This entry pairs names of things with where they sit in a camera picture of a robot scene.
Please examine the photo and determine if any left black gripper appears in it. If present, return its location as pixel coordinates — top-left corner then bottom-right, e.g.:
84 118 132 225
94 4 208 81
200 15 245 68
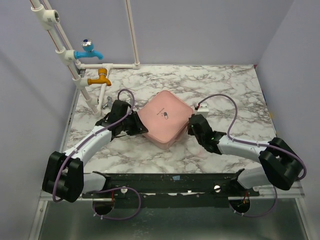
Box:
120 111 148 136

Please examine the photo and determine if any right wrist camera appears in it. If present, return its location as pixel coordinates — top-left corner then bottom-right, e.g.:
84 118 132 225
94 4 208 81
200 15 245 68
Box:
195 102 209 118

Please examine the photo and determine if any chrome faucet valve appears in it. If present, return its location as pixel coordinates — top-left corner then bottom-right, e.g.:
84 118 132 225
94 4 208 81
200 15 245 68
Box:
101 96 114 110

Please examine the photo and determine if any blue faucet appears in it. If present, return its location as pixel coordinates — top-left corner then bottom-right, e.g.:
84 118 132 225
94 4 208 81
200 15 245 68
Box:
74 38 104 60

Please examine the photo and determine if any white pvc pipe frame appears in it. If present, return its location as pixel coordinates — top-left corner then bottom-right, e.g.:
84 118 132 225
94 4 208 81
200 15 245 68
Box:
30 0 141 118

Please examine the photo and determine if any pink medicine kit case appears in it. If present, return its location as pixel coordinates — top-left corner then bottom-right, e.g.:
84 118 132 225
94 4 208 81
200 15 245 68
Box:
138 90 194 150

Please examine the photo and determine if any orange faucet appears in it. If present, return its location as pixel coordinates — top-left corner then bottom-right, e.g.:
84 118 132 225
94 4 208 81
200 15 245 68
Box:
87 68 112 87

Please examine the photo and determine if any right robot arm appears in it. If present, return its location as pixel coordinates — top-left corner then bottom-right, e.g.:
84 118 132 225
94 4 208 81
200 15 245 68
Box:
187 114 305 196

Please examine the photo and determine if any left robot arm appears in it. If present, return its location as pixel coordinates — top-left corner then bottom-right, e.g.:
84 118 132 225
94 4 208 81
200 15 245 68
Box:
42 100 148 203

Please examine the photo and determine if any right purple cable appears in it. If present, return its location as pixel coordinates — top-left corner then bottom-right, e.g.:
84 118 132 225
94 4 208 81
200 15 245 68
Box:
194 93 308 218

